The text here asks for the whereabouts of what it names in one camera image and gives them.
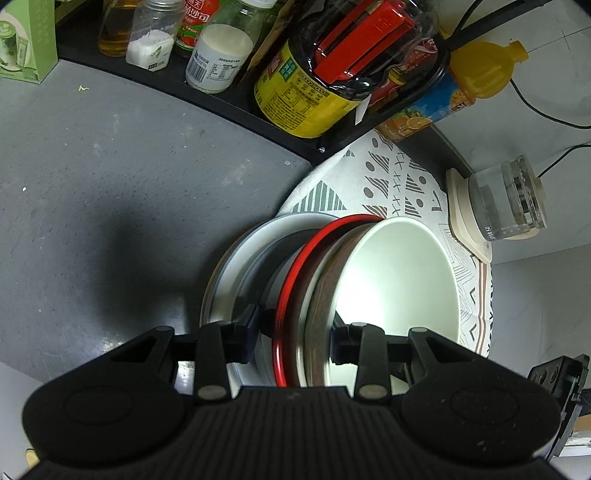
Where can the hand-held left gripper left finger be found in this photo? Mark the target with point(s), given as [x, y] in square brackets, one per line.
[244, 341]

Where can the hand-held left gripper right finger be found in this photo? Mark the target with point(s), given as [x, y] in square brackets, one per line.
[344, 344]

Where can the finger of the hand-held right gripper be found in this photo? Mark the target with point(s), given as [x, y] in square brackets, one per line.
[554, 374]

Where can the white plate with thin rim line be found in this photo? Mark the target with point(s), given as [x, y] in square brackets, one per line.
[217, 295]

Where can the small plain white plate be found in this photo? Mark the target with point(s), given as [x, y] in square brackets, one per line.
[268, 277]

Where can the red and black bowl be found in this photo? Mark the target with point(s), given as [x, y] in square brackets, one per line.
[288, 286]

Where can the patterned fringed tablecloth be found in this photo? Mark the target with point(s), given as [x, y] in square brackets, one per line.
[397, 184]

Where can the cream kettle base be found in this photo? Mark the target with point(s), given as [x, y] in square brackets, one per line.
[461, 221]

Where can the glass electric kettle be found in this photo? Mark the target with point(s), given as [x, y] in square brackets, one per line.
[508, 203]

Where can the black metal rack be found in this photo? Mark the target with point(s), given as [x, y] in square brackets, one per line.
[184, 99]

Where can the large yellow label sauce bottle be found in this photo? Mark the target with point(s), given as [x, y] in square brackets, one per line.
[300, 97]

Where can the white jar with label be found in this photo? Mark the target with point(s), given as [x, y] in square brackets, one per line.
[217, 60]

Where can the orange juice bottle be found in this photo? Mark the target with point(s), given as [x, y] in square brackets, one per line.
[480, 69]

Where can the clear jar with white powder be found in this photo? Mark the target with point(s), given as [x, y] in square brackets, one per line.
[150, 46]

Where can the red label sauce bottle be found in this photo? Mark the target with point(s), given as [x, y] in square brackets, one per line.
[196, 27]

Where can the clear oil bottle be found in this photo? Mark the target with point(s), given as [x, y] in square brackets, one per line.
[113, 32]

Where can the green cardboard box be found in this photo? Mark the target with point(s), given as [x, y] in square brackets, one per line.
[23, 41]

